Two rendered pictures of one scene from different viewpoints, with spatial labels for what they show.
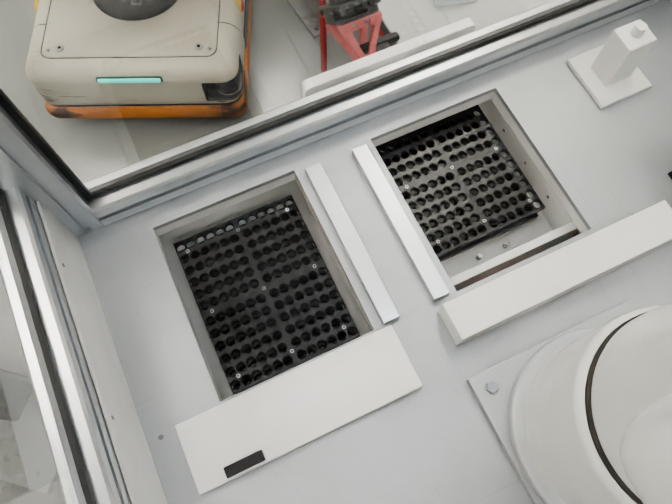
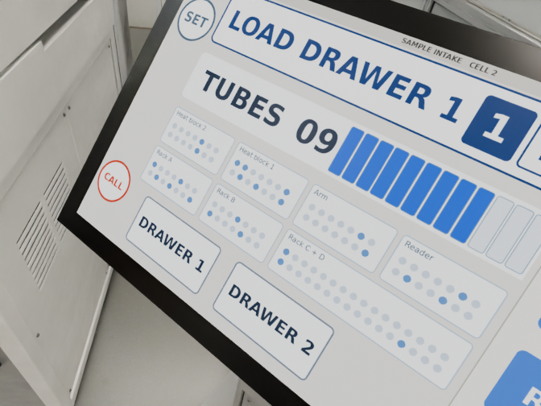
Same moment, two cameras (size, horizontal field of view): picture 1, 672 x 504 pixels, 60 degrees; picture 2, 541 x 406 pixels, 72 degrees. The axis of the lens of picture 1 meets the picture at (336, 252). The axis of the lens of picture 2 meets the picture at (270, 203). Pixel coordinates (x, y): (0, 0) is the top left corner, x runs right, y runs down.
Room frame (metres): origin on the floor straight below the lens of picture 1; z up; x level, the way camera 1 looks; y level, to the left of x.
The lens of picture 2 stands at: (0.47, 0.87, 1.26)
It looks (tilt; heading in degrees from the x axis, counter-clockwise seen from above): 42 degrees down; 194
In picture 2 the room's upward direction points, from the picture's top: 11 degrees clockwise
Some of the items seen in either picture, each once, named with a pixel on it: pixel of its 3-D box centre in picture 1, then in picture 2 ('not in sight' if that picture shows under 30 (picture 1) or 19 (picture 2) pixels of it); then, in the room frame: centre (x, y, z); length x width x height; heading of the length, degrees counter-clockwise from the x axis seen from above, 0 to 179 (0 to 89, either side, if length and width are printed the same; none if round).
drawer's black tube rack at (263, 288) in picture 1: (266, 295); not in sight; (0.23, 0.09, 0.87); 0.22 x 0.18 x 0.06; 26
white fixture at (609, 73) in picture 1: (623, 52); not in sight; (0.54, -0.39, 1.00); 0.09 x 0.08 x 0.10; 26
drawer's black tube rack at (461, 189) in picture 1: (447, 177); not in sight; (0.41, -0.17, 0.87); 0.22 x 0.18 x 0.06; 26
